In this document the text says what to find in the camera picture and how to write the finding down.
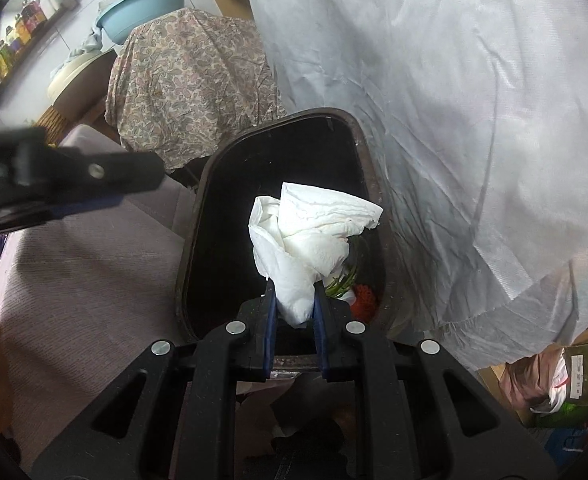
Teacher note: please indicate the white wrinkled cover sheet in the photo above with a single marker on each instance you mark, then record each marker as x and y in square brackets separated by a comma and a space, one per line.
[476, 117]

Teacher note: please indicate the floral patterned cloth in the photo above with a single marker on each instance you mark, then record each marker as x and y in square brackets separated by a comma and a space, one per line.
[188, 82]

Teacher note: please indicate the dark trash bin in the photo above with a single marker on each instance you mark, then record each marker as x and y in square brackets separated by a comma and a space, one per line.
[325, 148]

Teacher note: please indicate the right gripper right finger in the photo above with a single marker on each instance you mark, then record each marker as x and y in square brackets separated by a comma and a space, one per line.
[419, 413]

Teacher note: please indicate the woven wicker basket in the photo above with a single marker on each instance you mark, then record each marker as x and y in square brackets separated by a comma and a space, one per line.
[54, 124]

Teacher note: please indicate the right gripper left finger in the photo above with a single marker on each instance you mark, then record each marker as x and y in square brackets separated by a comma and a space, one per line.
[170, 414]

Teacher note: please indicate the brown cream rice cooker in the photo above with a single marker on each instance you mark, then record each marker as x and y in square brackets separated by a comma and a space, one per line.
[81, 84]

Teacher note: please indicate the green leafy vegetable scrap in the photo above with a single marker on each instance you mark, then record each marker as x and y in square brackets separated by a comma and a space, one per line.
[345, 276]

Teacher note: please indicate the light blue plastic basin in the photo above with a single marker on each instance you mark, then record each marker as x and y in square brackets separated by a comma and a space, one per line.
[121, 17]

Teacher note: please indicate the white tissue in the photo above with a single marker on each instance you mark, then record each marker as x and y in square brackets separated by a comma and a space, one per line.
[301, 238]

